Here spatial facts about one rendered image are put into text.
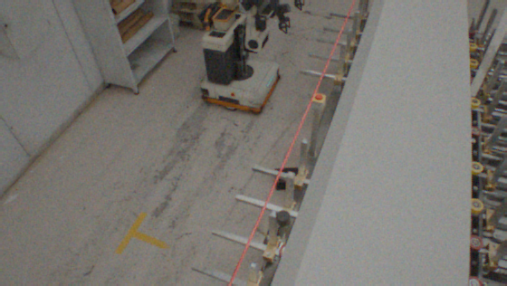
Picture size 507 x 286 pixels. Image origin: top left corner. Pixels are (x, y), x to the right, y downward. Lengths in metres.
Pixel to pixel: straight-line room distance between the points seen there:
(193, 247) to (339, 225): 2.81
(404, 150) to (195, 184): 3.12
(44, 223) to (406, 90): 3.44
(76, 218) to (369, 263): 3.33
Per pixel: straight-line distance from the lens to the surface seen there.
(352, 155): 0.20
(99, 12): 3.91
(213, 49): 3.52
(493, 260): 2.19
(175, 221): 3.12
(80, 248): 3.28
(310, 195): 0.31
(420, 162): 0.21
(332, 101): 2.92
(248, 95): 3.63
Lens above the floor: 2.61
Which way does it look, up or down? 48 degrees down
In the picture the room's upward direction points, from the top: 4 degrees counter-clockwise
